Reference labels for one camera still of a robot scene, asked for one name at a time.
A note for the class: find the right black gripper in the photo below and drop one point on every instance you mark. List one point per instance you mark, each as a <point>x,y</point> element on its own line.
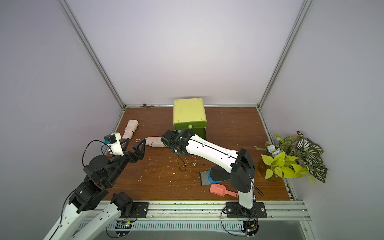
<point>167,140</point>

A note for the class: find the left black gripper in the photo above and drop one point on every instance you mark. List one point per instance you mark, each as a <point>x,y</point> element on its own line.
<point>137,155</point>

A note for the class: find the pink umbrella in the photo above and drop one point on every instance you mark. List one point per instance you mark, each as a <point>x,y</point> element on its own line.
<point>130,129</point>
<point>154,142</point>

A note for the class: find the yellow-green drawer cabinet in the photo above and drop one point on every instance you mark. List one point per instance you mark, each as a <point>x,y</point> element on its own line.
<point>190,114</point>

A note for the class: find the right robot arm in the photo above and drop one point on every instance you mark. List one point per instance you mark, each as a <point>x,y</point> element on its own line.
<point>238,164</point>

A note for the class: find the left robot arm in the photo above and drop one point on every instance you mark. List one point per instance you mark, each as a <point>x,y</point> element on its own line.
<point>101,175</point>

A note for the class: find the black and blue work glove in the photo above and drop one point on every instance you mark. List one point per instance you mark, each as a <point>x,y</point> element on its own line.
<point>215,175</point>

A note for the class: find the pink plastic scoop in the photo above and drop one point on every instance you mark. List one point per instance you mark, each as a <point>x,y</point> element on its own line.
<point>221,190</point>

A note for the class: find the left electronics board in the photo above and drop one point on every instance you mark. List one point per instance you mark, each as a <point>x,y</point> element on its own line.
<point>122,228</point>

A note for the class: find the electronics board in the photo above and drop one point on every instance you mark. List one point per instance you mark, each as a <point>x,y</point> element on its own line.
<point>251,227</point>
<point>122,228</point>

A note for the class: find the right electronics board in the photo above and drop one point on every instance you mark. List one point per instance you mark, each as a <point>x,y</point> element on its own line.
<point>251,227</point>

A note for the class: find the artificial potted plant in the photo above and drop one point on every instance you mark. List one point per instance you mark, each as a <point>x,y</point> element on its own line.
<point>293,157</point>

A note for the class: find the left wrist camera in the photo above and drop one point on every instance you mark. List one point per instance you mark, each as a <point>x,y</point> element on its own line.
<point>113,142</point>

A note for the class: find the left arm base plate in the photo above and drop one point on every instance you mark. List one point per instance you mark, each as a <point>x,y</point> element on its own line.
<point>135,210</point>

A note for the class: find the aluminium front rail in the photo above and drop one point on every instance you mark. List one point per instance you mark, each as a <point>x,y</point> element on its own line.
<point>208,216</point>

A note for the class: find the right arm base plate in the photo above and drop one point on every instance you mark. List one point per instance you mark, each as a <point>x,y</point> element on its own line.
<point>235,210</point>

